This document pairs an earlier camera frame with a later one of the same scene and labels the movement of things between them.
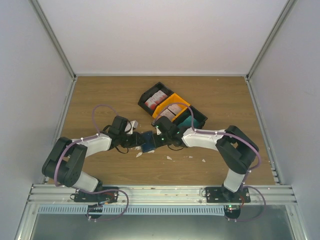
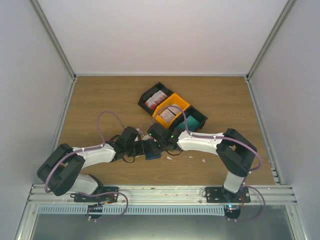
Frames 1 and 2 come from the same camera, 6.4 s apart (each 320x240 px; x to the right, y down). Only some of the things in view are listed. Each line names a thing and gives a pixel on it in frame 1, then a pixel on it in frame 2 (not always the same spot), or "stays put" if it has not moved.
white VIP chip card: (171, 112) stays put
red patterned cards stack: (155, 100) stays put
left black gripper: (136, 140) → (141, 149)
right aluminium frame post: (288, 7) stays put
